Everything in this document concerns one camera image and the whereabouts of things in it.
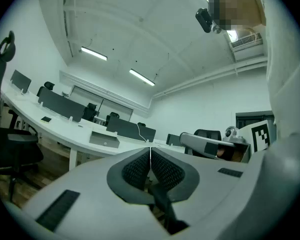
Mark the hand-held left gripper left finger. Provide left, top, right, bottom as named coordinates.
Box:
left=22, top=147, right=171, bottom=240

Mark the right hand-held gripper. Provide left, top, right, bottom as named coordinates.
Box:
left=179, top=120, right=278, bottom=164

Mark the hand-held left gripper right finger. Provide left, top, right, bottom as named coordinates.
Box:
left=150, top=147, right=251, bottom=227

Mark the grey drawer box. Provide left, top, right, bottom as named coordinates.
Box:
left=89, top=135, right=121, bottom=149

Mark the grey desk divider panel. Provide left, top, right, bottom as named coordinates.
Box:
left=106, top=115, right=157, bottom=143
left=165, top=133, right=185, bottom=147
left=37, top=87, right=87, bottom=123
left=10, top=69, right=32, bottom=94

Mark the dark door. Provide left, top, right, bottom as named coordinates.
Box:
left=235, top=111, right=276, bottom=130

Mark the white ceiling pipe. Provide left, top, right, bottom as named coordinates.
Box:
left=151, top=60, right=269, bottom=99

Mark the white air conditioner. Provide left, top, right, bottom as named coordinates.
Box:
left=229, top=32, right=265, bottom=61

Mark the black headrest office chair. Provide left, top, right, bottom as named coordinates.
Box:
left=36, top=81, right=56, bottom=98

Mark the person's light grey shirt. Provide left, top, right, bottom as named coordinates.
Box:
left=257, top=0, right=300, bottom=145

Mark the person's head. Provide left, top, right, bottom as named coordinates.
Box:
left=207, top=0, right=267, bottom=31

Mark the white cable over divider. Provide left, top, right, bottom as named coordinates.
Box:
left=136, top=123, right=150, bottom=143

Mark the black head camera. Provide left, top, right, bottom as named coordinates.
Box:
left=195, top=7, right=214, bottom=34

